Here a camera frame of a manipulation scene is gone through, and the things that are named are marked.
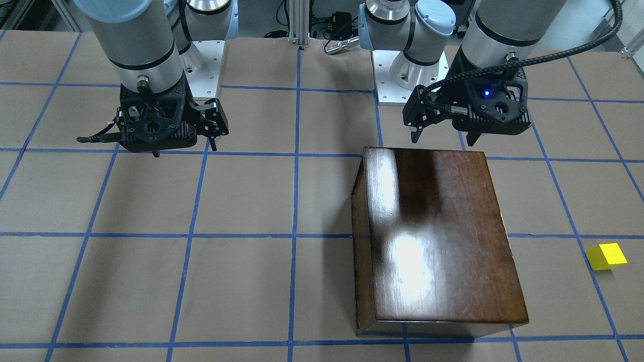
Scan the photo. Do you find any silver metal connector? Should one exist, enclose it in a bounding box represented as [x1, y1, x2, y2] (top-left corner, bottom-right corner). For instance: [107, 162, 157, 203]
[324, 36, 360, 55]

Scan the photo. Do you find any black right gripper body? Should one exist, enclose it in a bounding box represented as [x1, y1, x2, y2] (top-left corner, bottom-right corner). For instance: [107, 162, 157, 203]
[119, 80, 198, 153]

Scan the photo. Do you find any yellow block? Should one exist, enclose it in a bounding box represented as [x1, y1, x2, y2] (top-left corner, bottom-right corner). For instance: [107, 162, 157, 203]
[586, 243, 628, 271]

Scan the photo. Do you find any aluminium frame post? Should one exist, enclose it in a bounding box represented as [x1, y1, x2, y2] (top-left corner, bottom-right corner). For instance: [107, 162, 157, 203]
[288, 0, 310, 48]

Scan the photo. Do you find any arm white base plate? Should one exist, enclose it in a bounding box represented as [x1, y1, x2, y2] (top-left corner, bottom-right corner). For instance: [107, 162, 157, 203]
[181, 40, 225, 101]
[372, 50, 449, 106]

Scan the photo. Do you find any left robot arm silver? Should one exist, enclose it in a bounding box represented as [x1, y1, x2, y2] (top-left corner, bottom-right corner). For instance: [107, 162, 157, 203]
[358, 1, 564, 146]

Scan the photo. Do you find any dark wooden drawer cabinet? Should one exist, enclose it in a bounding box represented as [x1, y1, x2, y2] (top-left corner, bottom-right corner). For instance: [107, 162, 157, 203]
[351, 147, 529, 337]

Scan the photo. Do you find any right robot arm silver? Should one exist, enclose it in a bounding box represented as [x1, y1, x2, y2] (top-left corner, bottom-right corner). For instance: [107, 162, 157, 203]
[75, 1, 239, 157]

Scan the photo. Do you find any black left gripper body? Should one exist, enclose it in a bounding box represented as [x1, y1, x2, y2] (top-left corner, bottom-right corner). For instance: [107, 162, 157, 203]
[453, 68, 532, 137]

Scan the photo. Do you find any black braided cable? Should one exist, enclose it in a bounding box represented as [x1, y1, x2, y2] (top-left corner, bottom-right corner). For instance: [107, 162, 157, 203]
[420, 0, 623, 104]

